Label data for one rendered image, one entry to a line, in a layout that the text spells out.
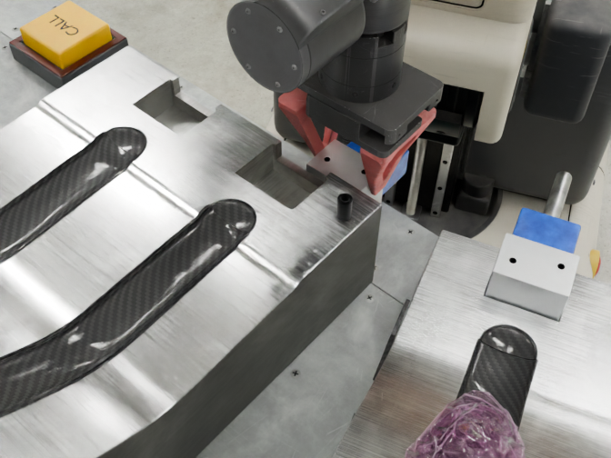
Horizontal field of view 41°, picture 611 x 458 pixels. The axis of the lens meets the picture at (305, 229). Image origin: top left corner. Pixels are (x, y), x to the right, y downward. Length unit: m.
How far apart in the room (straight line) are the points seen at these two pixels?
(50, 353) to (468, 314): 0.27
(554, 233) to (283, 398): 0.22
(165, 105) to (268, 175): 0.11
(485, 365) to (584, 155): 0.81
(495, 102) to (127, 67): 0.40
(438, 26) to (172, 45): 1.36
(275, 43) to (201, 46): 1.69
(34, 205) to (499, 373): 0.33
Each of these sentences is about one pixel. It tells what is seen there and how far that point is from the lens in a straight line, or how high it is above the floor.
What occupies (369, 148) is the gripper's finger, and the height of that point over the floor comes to 0.91.
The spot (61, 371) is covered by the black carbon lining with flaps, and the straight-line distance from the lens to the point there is 0.51.
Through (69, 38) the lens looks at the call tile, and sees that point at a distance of 0.80.
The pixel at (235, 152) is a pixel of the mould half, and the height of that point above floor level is 0.89.
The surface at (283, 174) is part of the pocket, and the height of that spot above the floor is 0.86.
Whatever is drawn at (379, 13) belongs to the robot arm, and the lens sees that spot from 0.51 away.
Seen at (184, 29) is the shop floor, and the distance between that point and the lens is 2.20.
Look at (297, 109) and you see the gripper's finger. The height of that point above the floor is 0.91.
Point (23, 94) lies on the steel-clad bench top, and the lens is 0.81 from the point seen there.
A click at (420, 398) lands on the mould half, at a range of 0.50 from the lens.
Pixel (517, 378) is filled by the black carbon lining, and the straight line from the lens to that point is 0.54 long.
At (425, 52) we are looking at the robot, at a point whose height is 0.78.
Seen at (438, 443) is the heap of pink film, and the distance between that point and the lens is 0.45.
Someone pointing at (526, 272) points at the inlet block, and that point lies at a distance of 0.55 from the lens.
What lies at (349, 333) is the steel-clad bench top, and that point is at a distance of 0.60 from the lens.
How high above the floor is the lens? 1.31
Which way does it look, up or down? 50 degrees down
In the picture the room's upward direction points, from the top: 1 degrees clockwise
